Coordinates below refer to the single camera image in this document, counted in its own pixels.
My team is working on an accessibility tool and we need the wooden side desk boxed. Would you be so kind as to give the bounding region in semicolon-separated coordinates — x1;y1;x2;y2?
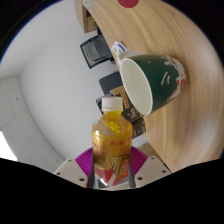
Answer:
74;0;98;34

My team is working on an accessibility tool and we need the grey mesh-back office chair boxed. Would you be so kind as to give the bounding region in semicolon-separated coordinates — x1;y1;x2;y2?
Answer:
79;33;114;70

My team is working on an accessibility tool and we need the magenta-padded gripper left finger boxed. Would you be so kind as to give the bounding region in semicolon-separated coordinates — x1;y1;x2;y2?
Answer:
53;147;96;188

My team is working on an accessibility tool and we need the green white-lined mug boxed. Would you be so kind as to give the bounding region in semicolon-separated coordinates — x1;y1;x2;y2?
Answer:
118;50;187;116

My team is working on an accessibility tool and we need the yellow tea drink bottle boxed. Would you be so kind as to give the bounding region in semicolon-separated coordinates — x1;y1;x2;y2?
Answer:
91;96;134;189

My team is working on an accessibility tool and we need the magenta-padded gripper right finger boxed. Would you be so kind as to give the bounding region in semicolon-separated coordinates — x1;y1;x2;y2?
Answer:
128;146;172;188

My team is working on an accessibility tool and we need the flat round red coaster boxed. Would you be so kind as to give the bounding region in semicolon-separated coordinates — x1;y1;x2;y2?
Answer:
117;0;139;9

